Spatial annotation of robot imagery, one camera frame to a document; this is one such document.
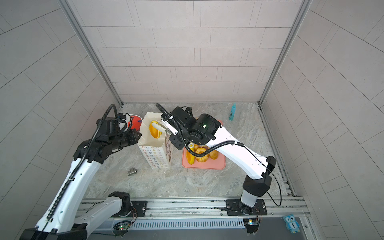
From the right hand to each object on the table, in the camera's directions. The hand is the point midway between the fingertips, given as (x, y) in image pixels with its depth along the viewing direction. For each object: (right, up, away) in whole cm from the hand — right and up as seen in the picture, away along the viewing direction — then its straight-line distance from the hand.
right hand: (175, 139), depth 64 cm
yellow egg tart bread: (-10, +3, +5) cm, 12 cm away
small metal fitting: (-27, -21, +18) cm, 38 cm away
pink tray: (+22, -18, +21) cm, 35 cm away
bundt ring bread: (+12, -14, +19) cm, 27 cm away
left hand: (-15, +2, +7) cm, 17 cm away
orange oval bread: (+6, -14, +21) cm, 26 cm away
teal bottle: (+33, +12, +37) cm, 51 cm away
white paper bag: (-10, -7, +6) cm, 14 cm away
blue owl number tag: (+52, -38, +2) cm, 64 cm away
